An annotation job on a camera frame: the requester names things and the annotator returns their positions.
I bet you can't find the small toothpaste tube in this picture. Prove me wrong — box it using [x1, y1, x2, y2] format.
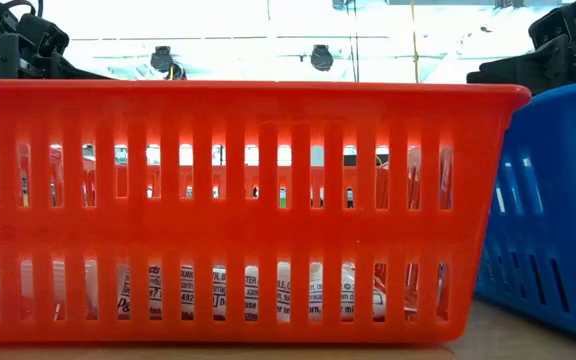
[115, 261, 387, 322]

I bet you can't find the dark round ceiling fixture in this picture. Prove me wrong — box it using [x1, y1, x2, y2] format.
[310, 43, 335, 72]
[149, 45, 188, 81]

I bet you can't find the blue slotted plastic basket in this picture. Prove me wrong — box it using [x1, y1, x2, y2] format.
[475, 78, 576, 349]

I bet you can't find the red slotted plastic basket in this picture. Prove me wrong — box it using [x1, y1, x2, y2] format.
[0, 79, 533, 346]

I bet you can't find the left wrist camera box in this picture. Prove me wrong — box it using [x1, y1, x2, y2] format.
[16, 13, 71, 58]

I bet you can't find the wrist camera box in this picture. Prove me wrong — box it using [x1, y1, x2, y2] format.
[528, 8, 570, 51]
[16, 13, 71, 58]

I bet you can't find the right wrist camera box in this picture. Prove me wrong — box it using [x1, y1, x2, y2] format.
[528, 8, 570, 51]

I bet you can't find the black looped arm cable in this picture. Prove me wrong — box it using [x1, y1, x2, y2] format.
[0, 0, 45, 17]

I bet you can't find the yellow hanging cord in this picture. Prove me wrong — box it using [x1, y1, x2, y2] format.
[409, 0, 421, 84]

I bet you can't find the black hanging cable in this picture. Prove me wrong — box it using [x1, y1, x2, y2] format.
[349, 0, 361, 83]

